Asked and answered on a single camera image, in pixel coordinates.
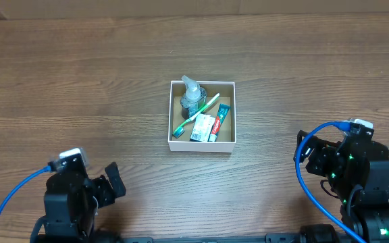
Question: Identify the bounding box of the green toothbrush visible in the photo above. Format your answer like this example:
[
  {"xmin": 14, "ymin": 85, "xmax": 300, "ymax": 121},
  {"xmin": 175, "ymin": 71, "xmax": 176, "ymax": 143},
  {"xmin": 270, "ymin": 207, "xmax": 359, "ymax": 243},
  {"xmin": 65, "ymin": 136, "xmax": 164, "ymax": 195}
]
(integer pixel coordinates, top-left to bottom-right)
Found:
[{"xmin": 172, "ymin": 93, "xmax": 220, "ymax": 138}]

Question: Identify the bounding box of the Colgate toothpaste tube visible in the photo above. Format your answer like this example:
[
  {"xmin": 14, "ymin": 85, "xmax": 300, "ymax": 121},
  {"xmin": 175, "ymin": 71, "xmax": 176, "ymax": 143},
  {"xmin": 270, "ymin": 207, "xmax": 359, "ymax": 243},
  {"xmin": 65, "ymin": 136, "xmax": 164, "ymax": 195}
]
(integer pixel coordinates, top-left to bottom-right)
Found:
[{"xmin": 208, "ymin": 103, "xmax": 231, "ymax": 142}]

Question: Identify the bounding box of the green white soap package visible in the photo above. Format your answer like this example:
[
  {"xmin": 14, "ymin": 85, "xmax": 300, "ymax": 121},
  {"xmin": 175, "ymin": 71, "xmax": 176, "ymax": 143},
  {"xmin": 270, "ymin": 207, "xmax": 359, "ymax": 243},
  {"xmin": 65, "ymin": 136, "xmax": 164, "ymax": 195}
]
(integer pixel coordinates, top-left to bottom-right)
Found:
[{"xmin": 190, "ymin": 113, "xmax": 215, "ymax": 142}]

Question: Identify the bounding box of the clear soap pump bottle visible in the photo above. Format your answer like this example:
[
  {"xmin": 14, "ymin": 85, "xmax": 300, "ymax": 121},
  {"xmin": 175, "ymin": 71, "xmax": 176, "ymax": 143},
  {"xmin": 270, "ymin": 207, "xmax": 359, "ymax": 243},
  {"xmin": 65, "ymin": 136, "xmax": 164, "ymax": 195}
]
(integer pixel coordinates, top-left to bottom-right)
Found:
[{"xmin": 180, "ymin": 76, "xmax": 207, "ymax": 119}]

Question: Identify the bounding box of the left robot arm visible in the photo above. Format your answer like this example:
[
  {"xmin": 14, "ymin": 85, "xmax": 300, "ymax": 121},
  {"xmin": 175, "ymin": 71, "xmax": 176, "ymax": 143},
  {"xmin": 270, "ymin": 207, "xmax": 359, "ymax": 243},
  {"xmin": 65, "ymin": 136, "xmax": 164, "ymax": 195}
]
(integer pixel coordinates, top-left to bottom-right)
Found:
[{"xmin": 30, "ymin": 161, "xmax": 126, "ymax": 243}]

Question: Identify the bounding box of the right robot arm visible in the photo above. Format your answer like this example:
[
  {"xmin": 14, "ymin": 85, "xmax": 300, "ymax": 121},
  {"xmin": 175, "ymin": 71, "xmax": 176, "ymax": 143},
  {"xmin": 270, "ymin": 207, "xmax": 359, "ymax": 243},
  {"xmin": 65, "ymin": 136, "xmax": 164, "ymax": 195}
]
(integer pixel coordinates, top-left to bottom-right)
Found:
[{"xmin": 294, "ymin": 128, "xmax": 389, "ymax": 242}]

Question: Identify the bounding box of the white cardboard box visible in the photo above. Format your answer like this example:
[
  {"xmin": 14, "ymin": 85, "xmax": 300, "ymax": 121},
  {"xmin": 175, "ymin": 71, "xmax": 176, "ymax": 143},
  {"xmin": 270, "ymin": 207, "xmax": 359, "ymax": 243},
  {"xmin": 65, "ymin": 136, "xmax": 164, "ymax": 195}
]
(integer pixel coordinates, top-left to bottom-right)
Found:
[{"xmin": 167, "ymin": 80, "xmax": 236, "ymax": 153}]

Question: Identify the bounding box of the right blue cable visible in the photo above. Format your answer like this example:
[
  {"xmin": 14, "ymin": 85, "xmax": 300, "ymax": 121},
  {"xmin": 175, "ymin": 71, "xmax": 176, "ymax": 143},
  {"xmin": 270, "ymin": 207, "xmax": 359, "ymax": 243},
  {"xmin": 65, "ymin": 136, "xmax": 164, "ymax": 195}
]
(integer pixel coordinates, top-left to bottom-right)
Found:
[{"xmin": 294, "ymin": 121, "xmax": 367, "ymax": 243}]

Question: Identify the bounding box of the blue cable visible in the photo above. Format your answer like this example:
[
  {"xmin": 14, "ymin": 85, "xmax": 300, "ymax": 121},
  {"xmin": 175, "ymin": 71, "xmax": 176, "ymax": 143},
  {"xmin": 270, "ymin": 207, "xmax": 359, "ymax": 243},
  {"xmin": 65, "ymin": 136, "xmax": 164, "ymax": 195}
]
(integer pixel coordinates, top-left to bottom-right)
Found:
[
  {"xmin": 294, "ymin": 121, "xmax": 367, "ymax": 243},
  {"xmin": 0, "ymin": 164, "xmax": 53, "ymax": 243}
]

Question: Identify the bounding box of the left blue cable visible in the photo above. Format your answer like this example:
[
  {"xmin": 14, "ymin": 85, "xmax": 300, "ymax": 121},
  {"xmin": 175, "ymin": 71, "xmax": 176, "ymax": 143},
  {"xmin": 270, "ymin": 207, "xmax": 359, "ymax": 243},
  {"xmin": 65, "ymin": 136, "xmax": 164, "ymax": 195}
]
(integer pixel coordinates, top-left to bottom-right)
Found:
[{"xmin": 0, "ymin": 164, "xmax": 53, "ymax": 243}]

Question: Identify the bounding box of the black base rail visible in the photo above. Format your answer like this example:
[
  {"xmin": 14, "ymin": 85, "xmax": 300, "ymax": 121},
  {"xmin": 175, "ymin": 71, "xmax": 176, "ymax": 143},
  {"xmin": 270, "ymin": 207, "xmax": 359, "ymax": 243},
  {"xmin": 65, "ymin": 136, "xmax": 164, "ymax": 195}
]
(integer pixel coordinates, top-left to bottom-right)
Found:
[{"xmin": 90, "ymin": 231, "xmax": 301, "ymax": 243}]

